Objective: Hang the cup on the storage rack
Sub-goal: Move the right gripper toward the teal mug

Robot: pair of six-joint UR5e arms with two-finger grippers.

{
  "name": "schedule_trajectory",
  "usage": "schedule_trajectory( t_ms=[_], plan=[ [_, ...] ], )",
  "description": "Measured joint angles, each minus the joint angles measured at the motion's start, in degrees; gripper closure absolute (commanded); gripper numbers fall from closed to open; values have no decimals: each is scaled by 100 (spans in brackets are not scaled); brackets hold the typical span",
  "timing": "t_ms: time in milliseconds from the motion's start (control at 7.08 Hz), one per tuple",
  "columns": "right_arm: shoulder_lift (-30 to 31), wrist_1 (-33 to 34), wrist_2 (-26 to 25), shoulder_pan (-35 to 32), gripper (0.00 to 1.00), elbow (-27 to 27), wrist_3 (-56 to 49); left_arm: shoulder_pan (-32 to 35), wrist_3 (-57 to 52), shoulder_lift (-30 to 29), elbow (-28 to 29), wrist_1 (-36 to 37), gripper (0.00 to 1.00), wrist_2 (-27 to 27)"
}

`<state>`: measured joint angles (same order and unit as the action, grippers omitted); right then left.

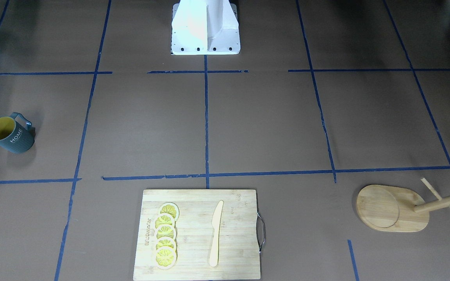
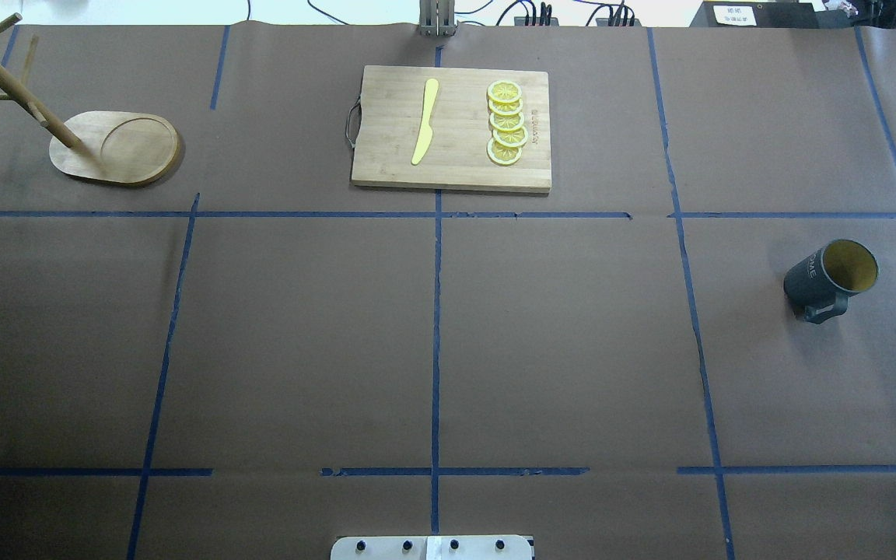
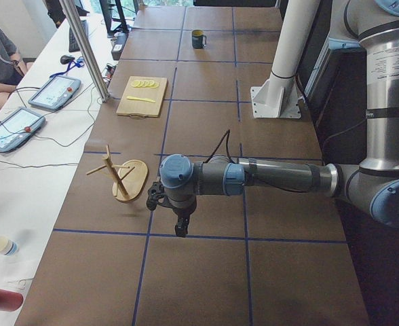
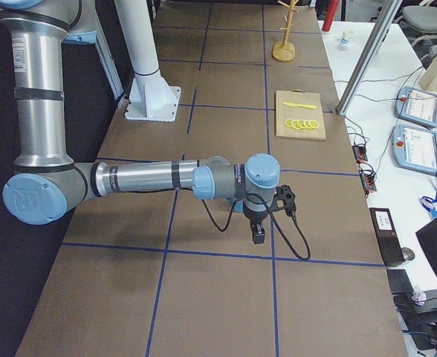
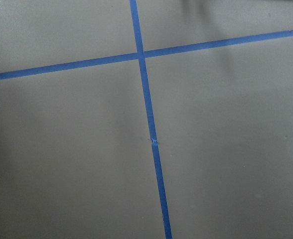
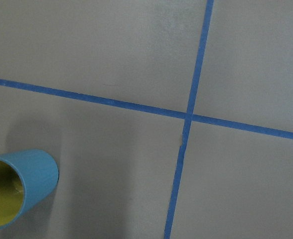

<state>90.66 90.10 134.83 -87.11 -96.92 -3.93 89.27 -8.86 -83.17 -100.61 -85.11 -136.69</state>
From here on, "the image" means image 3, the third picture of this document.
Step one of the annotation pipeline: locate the dark teal mug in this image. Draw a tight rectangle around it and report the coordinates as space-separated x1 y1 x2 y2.
191 29 207 50

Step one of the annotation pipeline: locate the wooden cup storage rack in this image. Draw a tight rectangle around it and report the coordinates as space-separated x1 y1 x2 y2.
86 144 149 202

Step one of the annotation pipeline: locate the paper cup blue white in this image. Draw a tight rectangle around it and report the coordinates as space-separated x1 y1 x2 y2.
0 236 18 256

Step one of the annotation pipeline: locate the bamboo cutting board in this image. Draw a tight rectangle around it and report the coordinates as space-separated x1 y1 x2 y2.
116 75 168 117

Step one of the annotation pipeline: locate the white pillar with base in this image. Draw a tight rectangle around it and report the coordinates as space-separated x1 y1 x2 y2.
251 1 301 118

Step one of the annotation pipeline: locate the teach pendant upper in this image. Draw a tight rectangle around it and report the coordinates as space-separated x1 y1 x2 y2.
28 75 81 111

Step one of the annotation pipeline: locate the teach pendant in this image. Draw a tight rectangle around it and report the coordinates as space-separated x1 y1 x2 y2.
28 75 81 111
0 107 45 153

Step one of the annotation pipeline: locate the teach pendant lower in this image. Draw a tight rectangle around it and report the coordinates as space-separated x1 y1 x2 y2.
0 107 45 153

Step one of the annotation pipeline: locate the black power box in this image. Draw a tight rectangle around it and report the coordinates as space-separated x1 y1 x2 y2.
111 33 128 60

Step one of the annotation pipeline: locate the red bottle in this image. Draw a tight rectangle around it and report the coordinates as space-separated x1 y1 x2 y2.
0 289 24 312

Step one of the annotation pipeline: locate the black computer mouse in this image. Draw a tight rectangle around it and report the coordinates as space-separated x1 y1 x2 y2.
60 55 75 65

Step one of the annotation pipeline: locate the black keyboard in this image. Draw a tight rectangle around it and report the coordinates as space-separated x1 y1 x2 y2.
68 19 89 53

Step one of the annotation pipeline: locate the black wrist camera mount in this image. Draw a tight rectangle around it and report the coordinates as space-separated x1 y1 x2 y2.
146 181 171 211

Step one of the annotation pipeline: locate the aluminium frame post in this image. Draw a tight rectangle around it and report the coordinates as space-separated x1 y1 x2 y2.
60 0 110 103

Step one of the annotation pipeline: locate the blue lanyard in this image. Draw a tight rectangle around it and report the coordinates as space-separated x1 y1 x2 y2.
49 56 86 78

